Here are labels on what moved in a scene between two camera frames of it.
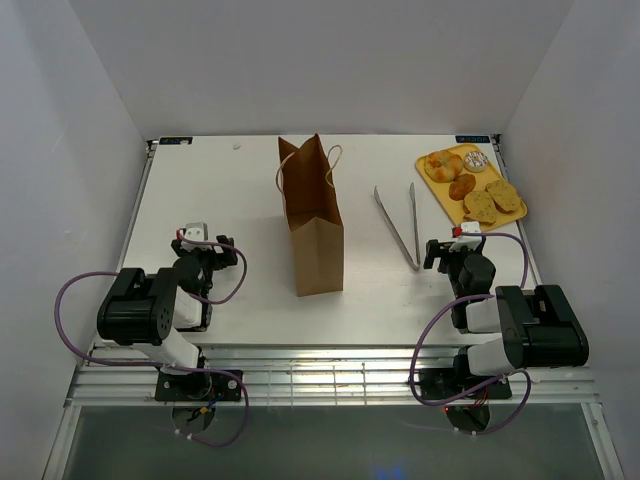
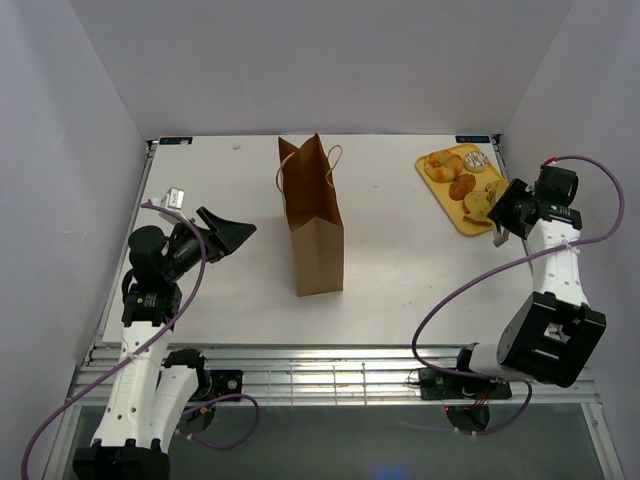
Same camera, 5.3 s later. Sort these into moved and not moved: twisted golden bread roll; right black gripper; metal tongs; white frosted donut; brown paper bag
Moved: right black gripper; metal tongs
Not moved: brown paper bag; white frosted donut; twisted golden bread roll
